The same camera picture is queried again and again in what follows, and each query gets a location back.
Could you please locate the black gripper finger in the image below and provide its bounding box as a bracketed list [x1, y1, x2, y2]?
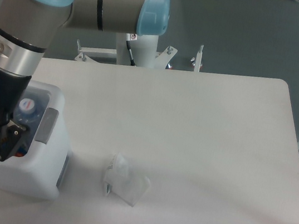
[0, 117, 30, 182]

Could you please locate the clear plastic water bottle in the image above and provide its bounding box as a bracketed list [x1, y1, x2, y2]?
[13, 94, 47, 139]

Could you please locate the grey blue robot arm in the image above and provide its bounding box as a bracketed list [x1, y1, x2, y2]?
[0, 0, 170, 162]

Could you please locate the white trash can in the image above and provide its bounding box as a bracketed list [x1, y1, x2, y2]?
[0, 80, 72, 200]

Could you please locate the colourful snack bag in bin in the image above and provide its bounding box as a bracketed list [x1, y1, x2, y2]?
[14, 147, 28, 157]

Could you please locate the clear plastic wrapper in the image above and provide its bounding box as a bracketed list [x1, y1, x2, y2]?
[103, 153, 150, 207]

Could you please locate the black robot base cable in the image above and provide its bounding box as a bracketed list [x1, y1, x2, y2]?
[122, 40, 140, 67]

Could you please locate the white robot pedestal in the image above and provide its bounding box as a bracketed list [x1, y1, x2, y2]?
[75, 33, 178, 69]

